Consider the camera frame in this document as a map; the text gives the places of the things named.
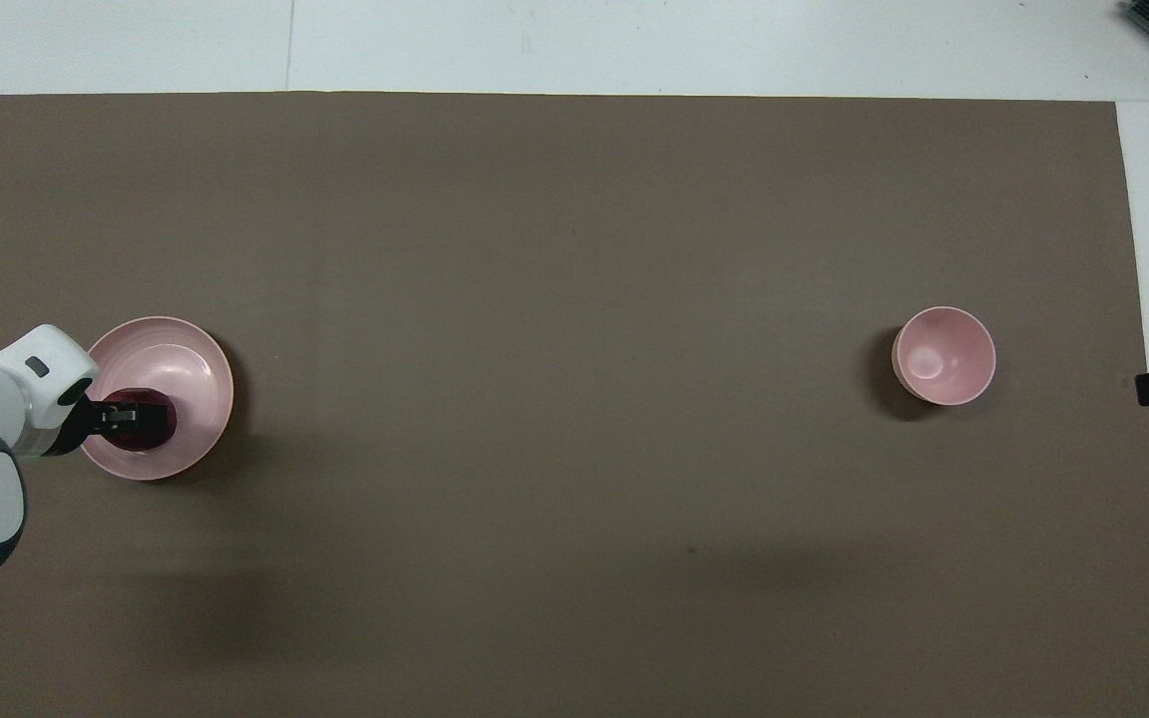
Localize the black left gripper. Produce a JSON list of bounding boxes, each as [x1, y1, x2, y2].
[[61, 397, 140, 456]]

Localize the dark red apple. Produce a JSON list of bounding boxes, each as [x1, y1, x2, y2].
[[96, 389, 179, 452]]

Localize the pink plate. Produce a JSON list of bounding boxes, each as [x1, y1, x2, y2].
[[79, 316, 235, 482]]

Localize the pink bowl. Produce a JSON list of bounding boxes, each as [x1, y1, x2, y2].
[[892, 306, 996, 407]]

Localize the brown table mat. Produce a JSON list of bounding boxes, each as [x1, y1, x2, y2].
[[0, 92, 1149, 718]]

